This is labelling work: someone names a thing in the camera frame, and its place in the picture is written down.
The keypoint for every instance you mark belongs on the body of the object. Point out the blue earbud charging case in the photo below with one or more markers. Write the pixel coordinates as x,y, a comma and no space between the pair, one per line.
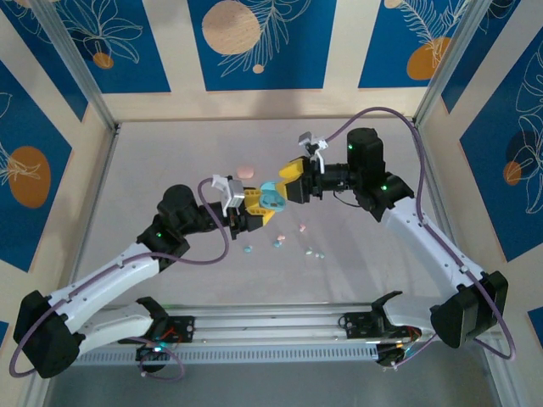
271,195

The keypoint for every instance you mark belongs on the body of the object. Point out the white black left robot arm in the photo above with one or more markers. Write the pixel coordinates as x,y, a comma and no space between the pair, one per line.
110,282

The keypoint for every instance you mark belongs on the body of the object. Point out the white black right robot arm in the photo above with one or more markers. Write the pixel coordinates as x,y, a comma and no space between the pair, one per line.
420,250

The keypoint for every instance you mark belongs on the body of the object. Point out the aluminium table side rail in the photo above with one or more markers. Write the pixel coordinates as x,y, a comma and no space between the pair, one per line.
441,212
92,212

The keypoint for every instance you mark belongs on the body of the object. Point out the aluminium frame post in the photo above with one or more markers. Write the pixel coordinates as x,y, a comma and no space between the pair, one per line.
449,51
72,55

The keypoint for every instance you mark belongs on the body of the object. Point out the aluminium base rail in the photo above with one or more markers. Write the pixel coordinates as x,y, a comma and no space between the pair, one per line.
271,326

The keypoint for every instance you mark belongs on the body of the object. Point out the pink earbud charging case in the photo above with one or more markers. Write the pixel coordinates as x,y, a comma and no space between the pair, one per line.
245,172

